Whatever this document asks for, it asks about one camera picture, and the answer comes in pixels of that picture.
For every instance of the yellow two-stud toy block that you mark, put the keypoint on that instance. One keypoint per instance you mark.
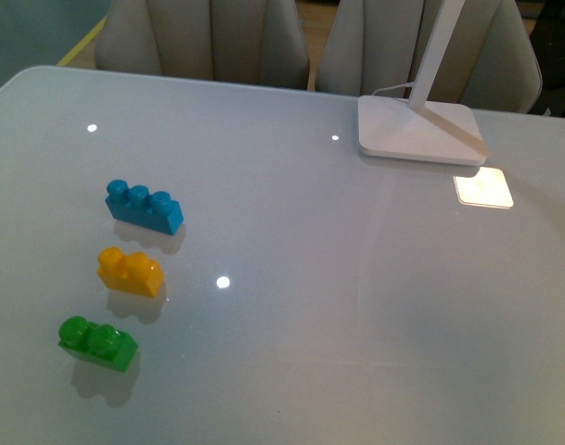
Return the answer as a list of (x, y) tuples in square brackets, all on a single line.
[(134, 273)]

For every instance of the blue three-stud toy block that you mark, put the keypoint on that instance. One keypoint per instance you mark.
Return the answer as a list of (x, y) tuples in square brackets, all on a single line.
[(136, 205)]

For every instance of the beige chair on left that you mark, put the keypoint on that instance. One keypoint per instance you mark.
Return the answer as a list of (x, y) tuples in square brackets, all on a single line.
[(250, 42)]

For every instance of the white desk lamp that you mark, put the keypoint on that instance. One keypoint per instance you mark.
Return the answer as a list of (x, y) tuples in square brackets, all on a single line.
[(419, 129)]

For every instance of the green two-stud toy block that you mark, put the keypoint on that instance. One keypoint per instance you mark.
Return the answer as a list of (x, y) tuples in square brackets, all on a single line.
[(100, 344)]

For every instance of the beige chair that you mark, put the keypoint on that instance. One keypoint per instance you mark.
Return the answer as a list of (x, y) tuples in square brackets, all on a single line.
[(250, 42), (377, 47)]

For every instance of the beige chair on right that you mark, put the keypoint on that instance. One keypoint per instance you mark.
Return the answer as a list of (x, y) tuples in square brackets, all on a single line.
[(377, 47)]

